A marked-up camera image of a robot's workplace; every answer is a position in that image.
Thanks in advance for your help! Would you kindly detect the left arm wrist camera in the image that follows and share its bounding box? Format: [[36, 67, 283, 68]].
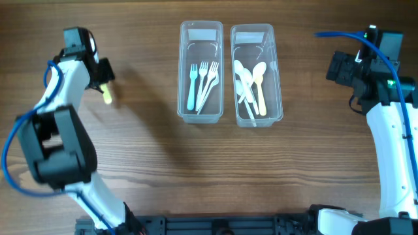
[[89, 37, 99, 63]]

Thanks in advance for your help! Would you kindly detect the left blue cable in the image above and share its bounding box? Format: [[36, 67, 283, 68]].
[[1, 59, 115, 235]]

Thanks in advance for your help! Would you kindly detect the clear plastic container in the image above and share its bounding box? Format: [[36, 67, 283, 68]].
[[177, 20, 224, 124], [231, 23, 283, 128]]

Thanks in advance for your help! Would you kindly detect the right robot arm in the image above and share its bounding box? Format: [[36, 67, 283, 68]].
[[310, 25, 417, 234]]

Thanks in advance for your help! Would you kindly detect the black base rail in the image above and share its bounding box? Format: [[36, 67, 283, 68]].
[[74, 213, 314, 235]]

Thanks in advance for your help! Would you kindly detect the white plastic fork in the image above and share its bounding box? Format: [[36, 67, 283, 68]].
[[195, 61, 208, 110], [197, 61, 219, 110], [197, 72, 219, 114]]

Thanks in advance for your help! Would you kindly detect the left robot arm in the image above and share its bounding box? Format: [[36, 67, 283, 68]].
[[13, 27, 144, 234]]

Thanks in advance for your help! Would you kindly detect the white plastic spoon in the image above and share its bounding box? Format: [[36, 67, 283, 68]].
[[251, 62, 266, 85], [244, 68, 259, 115], [235, 80, 256, 127], [233, 60, 254, 103]]

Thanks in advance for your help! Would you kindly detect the light blue plastic fork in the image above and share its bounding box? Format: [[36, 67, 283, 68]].
[[187, 63, 198, 111]]

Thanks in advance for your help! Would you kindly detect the yellow plastic fork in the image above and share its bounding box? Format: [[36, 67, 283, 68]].
[[100, 84, 112, 104]]

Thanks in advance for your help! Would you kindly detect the yellow plastic spoon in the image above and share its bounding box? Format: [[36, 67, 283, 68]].
[[254, 75, 266, 116]]

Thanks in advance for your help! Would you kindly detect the right clear plastic container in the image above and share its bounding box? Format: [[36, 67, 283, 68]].
[[231, 23, 283, 128]]

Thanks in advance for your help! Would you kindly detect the left clear plastic container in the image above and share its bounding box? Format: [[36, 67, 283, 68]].
[[177, 20, 224, 124]]

